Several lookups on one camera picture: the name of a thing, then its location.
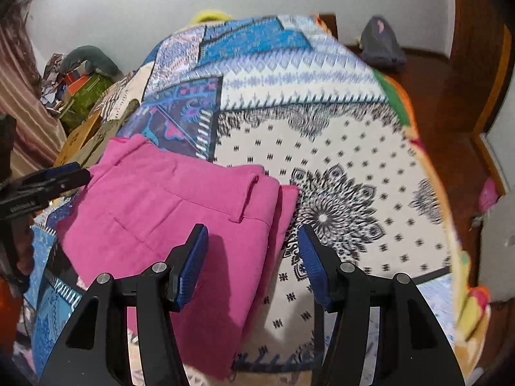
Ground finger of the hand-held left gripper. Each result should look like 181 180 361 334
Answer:
12 168 92 205
52 162 83 175

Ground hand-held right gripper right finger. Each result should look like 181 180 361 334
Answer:
297 223 467 386

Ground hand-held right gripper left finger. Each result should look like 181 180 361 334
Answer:
38 223 210 386

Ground pink pants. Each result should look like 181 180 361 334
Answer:
56 134 300 382

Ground striped brown curtain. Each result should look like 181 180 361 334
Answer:
0 2 67 178

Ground orange striped blanket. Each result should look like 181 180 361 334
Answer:
96 73 139 123

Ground pile of papers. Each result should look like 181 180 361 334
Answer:
40 53 77 109

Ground patchwork printed bed blanket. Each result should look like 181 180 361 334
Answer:
24 14 463 386

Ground pink plastic bag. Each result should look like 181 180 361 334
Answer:
479 177 501 212

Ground yellow curved tube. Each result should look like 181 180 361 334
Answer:
190 8 234 25

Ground grey bag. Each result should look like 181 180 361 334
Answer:
359 15 408 70

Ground brown wooden door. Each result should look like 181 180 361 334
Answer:
448 0 515 157

